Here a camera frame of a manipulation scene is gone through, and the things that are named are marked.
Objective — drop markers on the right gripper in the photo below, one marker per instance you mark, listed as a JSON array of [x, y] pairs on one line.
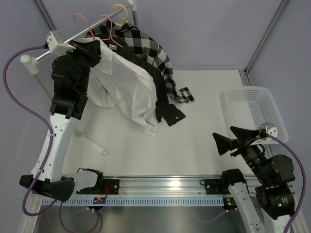
[[224, 144]]

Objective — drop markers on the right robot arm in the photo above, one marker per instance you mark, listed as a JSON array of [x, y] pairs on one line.
[[273, 195]]

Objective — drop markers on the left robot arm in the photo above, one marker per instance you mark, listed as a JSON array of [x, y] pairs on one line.
[[70, 74]]

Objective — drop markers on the black white checkered shirt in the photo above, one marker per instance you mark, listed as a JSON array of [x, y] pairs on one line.
[[150, 51]]

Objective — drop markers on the black pinstripe shirt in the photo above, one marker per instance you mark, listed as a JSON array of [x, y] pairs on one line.
[[164, 110]]

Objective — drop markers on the white plastic basket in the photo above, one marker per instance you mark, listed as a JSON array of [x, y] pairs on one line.
[[251, 106]]

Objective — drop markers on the metal clothes rack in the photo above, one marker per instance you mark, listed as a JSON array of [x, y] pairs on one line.
[[31, 64]]

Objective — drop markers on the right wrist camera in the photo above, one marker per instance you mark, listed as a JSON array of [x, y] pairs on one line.
[[266, 129]]

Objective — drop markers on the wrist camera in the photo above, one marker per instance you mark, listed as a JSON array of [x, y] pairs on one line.
[[266, 129], [56, 45]]

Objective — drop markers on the aluminium mounting rail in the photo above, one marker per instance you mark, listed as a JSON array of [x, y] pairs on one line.
[[130, 185]]

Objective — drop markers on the white slotted cable duct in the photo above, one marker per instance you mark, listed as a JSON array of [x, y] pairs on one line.
[[115, 201]]

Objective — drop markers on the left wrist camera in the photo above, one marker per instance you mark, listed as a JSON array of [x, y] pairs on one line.
[[56, 45]]

